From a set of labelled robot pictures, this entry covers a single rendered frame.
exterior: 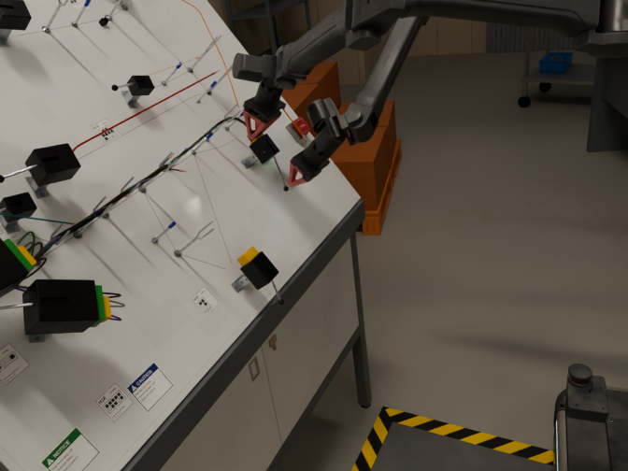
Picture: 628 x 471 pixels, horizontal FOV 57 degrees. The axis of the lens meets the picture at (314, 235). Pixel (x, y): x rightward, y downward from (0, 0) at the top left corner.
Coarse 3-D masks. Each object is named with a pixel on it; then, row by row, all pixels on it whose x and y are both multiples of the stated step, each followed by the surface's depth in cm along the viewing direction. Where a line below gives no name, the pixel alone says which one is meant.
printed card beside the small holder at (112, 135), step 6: (90, 126) 121; (96, 126) 122; (102, 126) 123; (108, 126) 124; (96, 132) 122; (108, 132) 124; (114, 132) 125; (102, 138) 122; (108, 138) 123; (114, 138) 124
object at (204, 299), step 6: (204, 288) 123; (198, 294) 121; (204, 294) 122; (210, 294) 123; (192, 300) 119; (198, 300) 120; (204, 300) 121; (210, 300) 123; (216, 300) 124; (198, 306) 120; (204, 306) 121; (210, 306) 122; (216, 306) 123; (204, 312) 120
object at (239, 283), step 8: (256, 256) 123; (264, 256) 125; (248, 264) 122; (256, 264) 122; (264, 264) 124; (272, 264) 125; (248, 272) 124; (256, 272) 122; (264, 272) 123; (272, 272) 124; (240, 280) 128; (248, 280) 127; (256, 280) 124; (264, 280) 123; (272, 280) 125; (240, 288) 129; (256, 288) 125; (280, 304) 126
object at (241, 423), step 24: (240, 384) 132; (264, 384) 143; (216, 408) 125; (240, 408) 134; (264, 408) 144; (192, 432) 118; (216, 432) 126; (240, 432) 135; (264, 432) 146; (192, 456) 119; (216, 456) 127; (240, 456) 136; (264, 456) 147
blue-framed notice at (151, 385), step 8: (152, 368) 107; (144, 376) 105; (152, 376) 107; (160, 376) 108; (136, 384) 104; (144, 384) 105; (152, 384) 106; (160, 384) 107; (168, 384) 108; (136, 392) 103; (144, 392) 104; (152, 392) 105; (160, 392) 106; (136, 400) 103; (144, 400) 103; (152, 400) 105; (144, 408) 103
